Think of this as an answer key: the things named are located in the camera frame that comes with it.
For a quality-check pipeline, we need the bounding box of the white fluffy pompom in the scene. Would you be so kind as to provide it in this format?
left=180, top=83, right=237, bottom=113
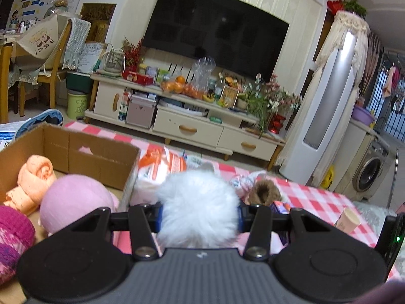
left=156, top=169, right=239, bottom=249

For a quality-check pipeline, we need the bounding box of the pink round plush toy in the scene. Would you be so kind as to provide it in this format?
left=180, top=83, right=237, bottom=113
left=39, top=174, right=119, bottom=235

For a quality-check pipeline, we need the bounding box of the magenta purple knitted hat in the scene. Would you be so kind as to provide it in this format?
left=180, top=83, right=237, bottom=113
left=0, top=205, right=36, bottom=284

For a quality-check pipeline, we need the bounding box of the pink checkered tablecloth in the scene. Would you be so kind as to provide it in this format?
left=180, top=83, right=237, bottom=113
left=62, top=120, right=403, bottom=282

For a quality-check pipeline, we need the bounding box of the white fluffy headband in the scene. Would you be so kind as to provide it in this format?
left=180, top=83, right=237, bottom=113
left=229, top=171, right=267, bottom=200

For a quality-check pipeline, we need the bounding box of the orange white tissue pack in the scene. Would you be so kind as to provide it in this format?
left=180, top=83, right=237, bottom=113
left=130, top=147, right=187, bottom=206

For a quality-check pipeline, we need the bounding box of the green milk cardboard box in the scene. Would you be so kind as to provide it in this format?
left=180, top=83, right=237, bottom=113
left=0, top=122, right=141, bottom=304

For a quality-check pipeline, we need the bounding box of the beige paper cup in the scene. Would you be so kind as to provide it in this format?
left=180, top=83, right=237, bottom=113
left=334, top=207, right=361, bottom=234

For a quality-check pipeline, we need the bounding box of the red lantern ornament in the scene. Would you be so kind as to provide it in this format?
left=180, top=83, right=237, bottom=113
left=268, top=114, right=286, bottom=135

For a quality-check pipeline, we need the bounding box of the grey storage box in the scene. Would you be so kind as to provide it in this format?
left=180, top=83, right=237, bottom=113
left=126, top=96, right=156, bottom=128

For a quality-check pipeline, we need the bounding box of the cream tv cabinet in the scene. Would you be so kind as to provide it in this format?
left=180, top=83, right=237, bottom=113
left=85, top=74, right=285, bottom=169

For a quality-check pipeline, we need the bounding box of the green potted plant with flowers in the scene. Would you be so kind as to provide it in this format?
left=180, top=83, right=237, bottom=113
left=238, top=73, right=302, bottom=136

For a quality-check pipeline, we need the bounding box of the silver washing machine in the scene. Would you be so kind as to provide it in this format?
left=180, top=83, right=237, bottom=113
left=352, top=136, right=395, bottom=201

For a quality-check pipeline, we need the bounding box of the pile of oranges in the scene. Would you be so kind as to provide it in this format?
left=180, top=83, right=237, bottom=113
left=160, top=75, right=206, bottom=100

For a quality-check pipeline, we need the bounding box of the green trash bin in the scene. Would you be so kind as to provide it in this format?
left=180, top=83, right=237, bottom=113
left=67, top=89, right=89, bottom=120

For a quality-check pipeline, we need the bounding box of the red snack box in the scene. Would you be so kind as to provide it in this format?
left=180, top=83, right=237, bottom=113
left=122, top=71, right=154, bottom=86

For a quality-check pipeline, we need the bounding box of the purple plastic basin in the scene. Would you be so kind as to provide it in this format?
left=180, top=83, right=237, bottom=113
left=351, top=105, right=375, bottom=126

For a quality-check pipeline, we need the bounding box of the clear plastic bag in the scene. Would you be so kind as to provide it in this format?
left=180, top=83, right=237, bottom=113
left=192, top=56, right=216, bottom=93

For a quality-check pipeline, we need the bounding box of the red berry bouquet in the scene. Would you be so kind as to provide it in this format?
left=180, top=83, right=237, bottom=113
left=121, top=37, right=145, bottom=71

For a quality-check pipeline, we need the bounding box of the white standing air conditioner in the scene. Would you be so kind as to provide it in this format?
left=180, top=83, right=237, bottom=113
left=276, top=10, right=370, bottom=185

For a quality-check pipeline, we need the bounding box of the blue white newspaper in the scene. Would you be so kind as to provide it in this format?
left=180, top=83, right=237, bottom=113
left=0, top=119, right=30, bottom=150

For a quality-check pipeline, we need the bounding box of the wooden dining chair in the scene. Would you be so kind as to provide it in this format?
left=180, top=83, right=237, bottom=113
left=14, top=14, right=91, bottom=117

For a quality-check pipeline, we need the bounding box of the black flat television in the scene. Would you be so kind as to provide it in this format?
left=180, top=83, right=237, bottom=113
left=143, top=0, right=289, bottom=80

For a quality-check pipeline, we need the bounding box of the canvas tote bag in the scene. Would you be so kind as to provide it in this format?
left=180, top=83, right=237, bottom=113
left=15, top=14, right=69, bottom=60

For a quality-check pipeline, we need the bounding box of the brown corduroy soft item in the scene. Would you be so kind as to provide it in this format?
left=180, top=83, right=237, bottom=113
left=247, top=179, right=282, bottom=206

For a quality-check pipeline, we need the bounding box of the wooden picture frame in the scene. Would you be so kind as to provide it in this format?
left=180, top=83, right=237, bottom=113
left=220, top=86, right=239, bottom=108

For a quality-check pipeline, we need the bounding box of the wire basket bag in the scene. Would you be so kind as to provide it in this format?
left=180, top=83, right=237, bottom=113
left=102, top=43, right=126, bottom=74

